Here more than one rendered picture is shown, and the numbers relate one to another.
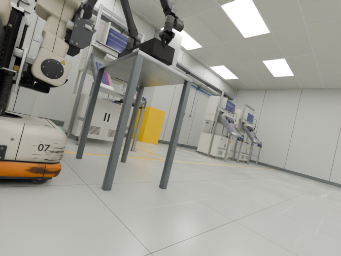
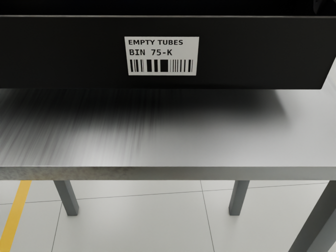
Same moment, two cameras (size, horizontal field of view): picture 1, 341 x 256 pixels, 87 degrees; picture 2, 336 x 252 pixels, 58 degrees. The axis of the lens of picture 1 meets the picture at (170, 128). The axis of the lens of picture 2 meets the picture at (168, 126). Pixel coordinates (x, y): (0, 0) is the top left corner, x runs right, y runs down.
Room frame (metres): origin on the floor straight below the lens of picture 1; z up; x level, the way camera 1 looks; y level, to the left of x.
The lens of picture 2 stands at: (1.06, 0.65, 1.10)
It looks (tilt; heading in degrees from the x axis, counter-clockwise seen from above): 42 degrees down; 310
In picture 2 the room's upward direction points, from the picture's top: straight up
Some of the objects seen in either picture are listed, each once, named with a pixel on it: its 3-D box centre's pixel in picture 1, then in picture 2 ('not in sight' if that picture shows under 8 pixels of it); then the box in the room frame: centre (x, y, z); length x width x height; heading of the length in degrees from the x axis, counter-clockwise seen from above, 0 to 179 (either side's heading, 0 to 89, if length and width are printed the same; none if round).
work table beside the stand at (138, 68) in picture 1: (129, 121); (146, 197); (1.41, 0.32, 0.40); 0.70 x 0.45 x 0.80; 40
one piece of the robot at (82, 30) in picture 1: (76, 34); not in sight; (1.10, 0.69, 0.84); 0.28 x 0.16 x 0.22; 40
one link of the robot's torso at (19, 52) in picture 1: (38, 76); not in sight; (1.06, 0.83, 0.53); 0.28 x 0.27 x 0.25; 40
